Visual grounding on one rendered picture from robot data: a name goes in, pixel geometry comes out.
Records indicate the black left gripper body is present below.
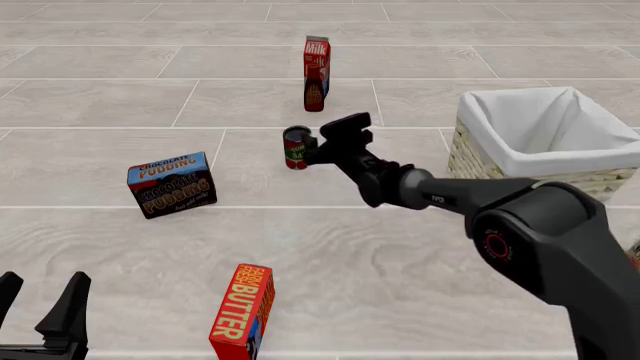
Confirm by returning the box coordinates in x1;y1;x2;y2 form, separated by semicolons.
0;339;91;360

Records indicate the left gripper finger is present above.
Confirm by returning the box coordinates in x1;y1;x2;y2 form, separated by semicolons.
33;270;93;352
0;270;25;328

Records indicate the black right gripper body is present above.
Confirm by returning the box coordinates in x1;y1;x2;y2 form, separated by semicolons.
314;129;377;168

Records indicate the tomato sauce can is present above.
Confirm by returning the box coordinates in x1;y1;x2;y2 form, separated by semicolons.
282;124;314;172

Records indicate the dark red sauce bottle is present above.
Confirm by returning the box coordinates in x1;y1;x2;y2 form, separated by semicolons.
302;63;327;114

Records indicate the wicker basket with white liner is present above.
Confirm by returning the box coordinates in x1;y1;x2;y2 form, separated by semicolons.
445;85;640;207

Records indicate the red milk carton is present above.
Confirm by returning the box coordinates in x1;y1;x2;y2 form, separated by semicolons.
302;35;332;99

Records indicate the chocolate pudding box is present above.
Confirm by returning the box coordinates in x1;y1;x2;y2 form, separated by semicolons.
126;150;219;221

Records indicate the red butter box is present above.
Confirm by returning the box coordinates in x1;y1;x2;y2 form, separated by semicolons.
208;262;277;360

